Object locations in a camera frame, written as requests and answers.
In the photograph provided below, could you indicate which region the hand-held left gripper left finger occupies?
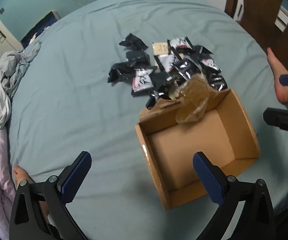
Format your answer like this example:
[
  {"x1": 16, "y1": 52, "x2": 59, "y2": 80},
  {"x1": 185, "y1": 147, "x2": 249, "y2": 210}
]
[{"x1": 9, "y1": 151, "x2": 92, "y2": 240}]

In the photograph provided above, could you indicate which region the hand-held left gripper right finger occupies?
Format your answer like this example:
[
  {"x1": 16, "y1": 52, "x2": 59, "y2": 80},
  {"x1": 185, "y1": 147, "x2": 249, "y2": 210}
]
[{"x1": 193, "y1": 151, "x2": 276, "y2": 240}]

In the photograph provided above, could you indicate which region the brown cardboard box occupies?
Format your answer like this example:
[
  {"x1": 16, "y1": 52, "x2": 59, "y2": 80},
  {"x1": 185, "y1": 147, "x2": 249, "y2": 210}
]
[{"x1": 134, "y1": 74, "x2": 261, "y2": 211}]

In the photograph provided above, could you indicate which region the pile of black snack packets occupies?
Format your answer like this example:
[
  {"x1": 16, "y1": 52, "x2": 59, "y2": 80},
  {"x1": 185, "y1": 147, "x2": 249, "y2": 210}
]
[{"x1": 107, "y1": 33, "x2": 228, "y2": 110}]

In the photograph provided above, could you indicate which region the person's right foot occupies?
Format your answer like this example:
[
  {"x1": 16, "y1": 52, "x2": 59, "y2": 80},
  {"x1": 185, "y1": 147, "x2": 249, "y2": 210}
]
[{"x1": 267, "y1": 47, "x2": 288, "y2": 112}]

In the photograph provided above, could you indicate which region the person's foot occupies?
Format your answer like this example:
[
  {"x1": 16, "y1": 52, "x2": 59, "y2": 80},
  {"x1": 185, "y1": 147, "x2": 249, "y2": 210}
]
[
  {"x1": 267, "y1": 47, "x2": 288, "y2": 112},
  {"x1": 12, "y1": 165, "x2": 50, "y2": 220}
]

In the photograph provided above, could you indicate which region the person's left foot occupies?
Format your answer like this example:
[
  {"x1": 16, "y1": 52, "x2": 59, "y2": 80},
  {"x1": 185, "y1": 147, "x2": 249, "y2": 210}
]
[{"x1": 12, "y1": 165, "x2": 50, "y2": 220}]

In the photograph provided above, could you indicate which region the brown wooden chair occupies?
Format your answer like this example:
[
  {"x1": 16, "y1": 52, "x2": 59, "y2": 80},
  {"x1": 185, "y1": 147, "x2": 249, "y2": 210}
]
[{"x1": 224, "y1": 0, "x2": 288, "y2": 74}]

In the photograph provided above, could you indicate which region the teal bed sheet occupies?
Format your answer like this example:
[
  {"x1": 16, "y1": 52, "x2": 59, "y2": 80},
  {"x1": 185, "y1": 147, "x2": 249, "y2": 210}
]
[{"x1": 7, "y1": 0, "x2": 288, "y2": 240}]

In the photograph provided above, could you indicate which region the crumpled grey blanket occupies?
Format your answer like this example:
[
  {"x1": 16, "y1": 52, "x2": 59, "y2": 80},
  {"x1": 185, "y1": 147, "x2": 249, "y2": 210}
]
[{"x1": 0, "y1": 41, "x2": 42, "y2": 150}]

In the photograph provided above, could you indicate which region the beige double sachet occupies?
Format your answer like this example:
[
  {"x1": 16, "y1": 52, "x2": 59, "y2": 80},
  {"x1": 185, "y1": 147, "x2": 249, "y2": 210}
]
[{"x1": 152, "y1": 42, "x2": 171, "y2": 55}]

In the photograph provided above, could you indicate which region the dark blue framed canvas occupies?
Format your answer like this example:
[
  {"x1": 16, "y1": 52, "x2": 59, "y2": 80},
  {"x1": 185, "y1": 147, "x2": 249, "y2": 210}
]
[{"x1": 21, "y1": 11, "x2": 60, "y2": 48}]

